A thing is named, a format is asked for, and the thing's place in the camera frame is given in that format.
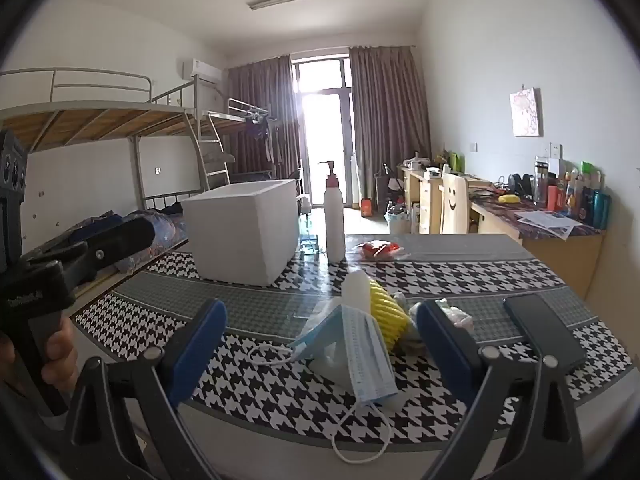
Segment white bucket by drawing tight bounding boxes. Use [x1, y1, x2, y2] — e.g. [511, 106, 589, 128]
[385, 210, 411, 235]

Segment yellow foam net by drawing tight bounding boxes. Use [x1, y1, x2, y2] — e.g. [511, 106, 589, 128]
[369, 280, 413, 353]

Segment blue face mask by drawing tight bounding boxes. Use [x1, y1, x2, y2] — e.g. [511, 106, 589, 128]
[332, 307, 399, 465]
[248, 305, 351, 367]

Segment white pump bottle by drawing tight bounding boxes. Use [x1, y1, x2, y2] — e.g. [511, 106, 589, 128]
[317, 161, 347, 263]

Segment cartoon wall poster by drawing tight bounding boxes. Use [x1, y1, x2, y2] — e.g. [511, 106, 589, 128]
[510, 87, 543, 137]

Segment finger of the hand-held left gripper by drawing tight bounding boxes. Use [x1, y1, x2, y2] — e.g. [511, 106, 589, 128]
[20, 217, 157, 288]

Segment brown curtain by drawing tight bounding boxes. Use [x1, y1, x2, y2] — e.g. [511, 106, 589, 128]
[348, 46, 433, 201]
[225, 55, 301, 181]

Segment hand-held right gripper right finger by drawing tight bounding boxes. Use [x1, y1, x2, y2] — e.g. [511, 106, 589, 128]
[415, 300, 586, 480]

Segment printed paper sheets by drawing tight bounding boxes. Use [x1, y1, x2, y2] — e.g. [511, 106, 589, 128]
[515, 210, 578, 238]

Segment white air conditioner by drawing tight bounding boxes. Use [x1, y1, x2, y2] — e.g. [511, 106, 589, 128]
[181, 58, 223, 83]

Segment row of toiletry bottles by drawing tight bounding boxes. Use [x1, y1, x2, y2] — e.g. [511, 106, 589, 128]
[532, 155, 612, 228]

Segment person's left hand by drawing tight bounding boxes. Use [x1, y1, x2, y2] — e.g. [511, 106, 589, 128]
[40, 319, 80, 395]

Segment grey metal bunk bed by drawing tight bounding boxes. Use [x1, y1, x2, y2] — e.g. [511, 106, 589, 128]
[197, 97, 301, 196]
[0, 67, 236, 281]

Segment crumpled white plastic bag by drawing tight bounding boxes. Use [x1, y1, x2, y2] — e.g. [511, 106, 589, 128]
[407, 297, 474, 343]

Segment wooden chair with smiley face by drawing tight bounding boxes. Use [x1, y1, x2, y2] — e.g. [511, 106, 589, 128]
[440, 172, 471, 235]

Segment white plastic bag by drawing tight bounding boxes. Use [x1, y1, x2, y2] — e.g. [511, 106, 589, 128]
[407, 297, 474, 343]
[341, 269, 372, 322]

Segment black smartphone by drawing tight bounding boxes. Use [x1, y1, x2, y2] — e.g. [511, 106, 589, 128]
[502, 293, 587, 376]

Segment red snack packet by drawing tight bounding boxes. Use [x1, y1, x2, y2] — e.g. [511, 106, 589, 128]
[356, 241, 403, 261]

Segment white foam box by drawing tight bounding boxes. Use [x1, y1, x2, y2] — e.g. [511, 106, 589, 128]
[180, 178, 299, 288]

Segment glass balcony door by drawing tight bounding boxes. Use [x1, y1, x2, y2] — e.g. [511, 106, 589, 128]
[292, 55, 356, 208]

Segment houndstooth tablecloth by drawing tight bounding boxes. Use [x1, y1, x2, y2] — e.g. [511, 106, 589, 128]
[70, 232, 633, 453]

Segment dark hanging clothes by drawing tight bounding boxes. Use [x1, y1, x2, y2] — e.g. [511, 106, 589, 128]
[245, 115, 273, 161]

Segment black trolley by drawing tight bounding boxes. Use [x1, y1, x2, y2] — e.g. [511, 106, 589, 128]
[375, 162, 401, 201]

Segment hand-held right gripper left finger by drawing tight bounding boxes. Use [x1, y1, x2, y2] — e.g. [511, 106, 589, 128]
[65, 299, 228, 480]

